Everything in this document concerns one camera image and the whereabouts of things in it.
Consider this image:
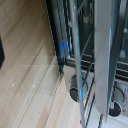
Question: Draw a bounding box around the gripper right finger with blue tip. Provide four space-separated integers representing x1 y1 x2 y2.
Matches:
93 0 114 122

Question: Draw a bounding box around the gripper left finger with blue tip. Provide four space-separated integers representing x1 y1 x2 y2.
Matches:
45 0 70 75

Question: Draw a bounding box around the black wire dish rack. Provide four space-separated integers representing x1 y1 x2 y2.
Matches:
63 0 128 128

